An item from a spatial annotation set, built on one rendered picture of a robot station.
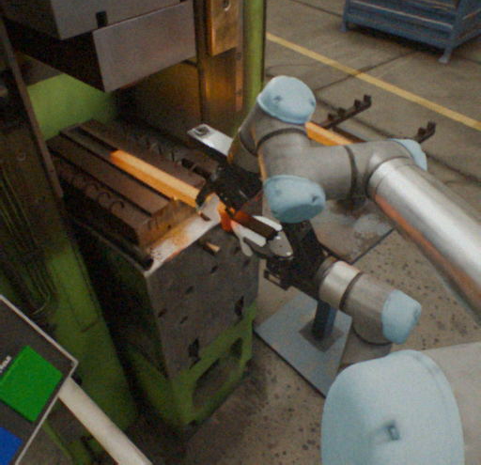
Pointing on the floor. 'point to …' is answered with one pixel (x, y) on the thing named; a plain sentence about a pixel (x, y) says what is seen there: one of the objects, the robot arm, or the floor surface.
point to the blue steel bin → (418, 12)
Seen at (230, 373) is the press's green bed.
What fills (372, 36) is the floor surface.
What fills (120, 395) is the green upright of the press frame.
